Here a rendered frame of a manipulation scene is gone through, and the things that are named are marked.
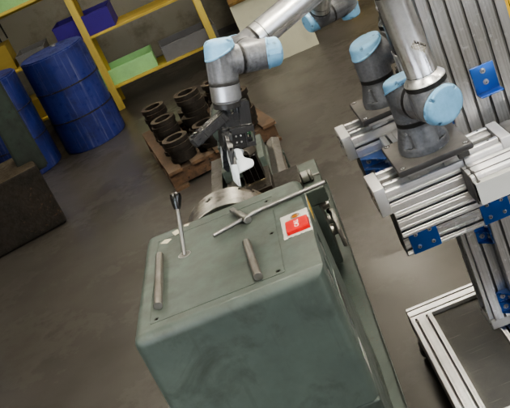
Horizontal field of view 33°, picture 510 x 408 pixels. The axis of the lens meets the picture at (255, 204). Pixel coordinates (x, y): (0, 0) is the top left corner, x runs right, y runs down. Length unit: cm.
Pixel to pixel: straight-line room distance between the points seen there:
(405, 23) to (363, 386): 92
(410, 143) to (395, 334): 152
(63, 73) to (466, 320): 570
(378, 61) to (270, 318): 121
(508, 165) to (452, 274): 169
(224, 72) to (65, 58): 634
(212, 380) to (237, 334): 14
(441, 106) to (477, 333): 126
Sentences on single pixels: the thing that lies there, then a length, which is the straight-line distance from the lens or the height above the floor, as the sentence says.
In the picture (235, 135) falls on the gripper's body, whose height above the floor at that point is 152.
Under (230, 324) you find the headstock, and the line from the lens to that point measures 200.
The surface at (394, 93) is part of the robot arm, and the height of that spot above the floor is 136.
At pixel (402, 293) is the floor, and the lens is 413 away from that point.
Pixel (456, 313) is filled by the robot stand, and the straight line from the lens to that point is 350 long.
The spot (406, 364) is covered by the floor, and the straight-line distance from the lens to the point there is 369.
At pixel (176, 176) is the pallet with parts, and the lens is 647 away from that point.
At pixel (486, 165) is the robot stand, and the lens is 252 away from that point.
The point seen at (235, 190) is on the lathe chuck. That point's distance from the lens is 262.
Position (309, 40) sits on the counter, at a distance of 861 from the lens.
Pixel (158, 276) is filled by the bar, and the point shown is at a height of 128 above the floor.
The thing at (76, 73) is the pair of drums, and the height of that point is 73.
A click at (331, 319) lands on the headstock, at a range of 201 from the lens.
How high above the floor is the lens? 218
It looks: 23 degrees down
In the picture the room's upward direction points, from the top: 25 degrees counter-clockwise
